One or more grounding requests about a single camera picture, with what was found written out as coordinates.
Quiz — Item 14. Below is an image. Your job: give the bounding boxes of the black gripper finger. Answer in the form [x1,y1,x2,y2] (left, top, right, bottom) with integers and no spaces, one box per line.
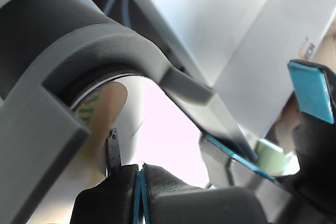
[70,128,140,224]
[138,163,269,224]

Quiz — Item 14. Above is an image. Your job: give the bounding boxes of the gray fixture with cylindrical legs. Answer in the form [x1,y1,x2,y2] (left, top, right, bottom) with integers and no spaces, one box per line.
[0,0,258,224]

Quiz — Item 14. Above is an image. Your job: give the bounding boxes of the white cardboard box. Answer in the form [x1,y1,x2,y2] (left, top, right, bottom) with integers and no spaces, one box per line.
[214,0,336,137]

